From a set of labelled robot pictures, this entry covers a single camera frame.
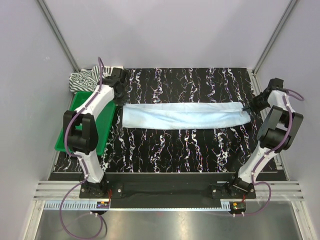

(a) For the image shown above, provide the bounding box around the striped green white towel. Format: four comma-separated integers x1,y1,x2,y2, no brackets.
68,65,117,94

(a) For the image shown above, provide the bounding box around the light blue towel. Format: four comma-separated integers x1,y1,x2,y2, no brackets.
122,102,251,130

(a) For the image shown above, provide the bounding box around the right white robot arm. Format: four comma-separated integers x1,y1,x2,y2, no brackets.
226,78,304,199

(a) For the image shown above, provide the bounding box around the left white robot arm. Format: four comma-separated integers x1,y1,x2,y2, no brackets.
63,67,129,198

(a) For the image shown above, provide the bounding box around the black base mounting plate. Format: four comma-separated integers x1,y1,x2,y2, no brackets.
79,172,255,204

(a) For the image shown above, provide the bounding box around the left aluminium frame post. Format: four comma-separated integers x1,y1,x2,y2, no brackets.
36,0,81,72

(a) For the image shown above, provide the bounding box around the aluminium frame post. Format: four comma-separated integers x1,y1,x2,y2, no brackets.
36,0,81,72
252,0,300,76

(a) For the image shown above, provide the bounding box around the right aluminium frame post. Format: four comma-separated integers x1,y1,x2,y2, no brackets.
252,0,300,76

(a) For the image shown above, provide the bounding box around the white slotted cable duct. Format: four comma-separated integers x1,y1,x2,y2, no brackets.
44,199,232,212

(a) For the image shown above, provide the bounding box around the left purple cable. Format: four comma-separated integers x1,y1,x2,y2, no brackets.
59,56,108,238

